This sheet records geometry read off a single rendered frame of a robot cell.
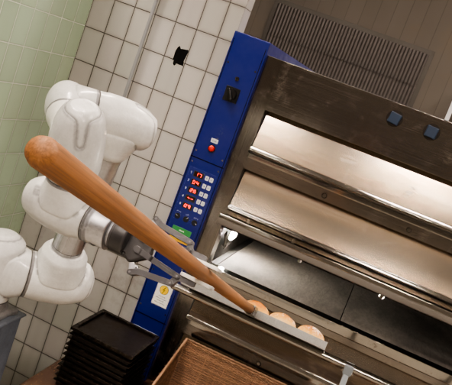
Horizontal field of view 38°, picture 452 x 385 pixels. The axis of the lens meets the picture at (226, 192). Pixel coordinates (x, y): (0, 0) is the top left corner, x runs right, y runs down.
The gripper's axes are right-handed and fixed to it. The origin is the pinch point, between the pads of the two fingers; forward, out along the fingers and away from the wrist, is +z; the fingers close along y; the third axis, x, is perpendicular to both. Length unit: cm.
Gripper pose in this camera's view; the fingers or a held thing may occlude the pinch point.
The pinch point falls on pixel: (201, 273)
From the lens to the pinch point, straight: 132.1
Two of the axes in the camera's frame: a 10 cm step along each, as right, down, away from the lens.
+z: 8.9, 3.9, -2.2
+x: -1.4, -2.4, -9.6
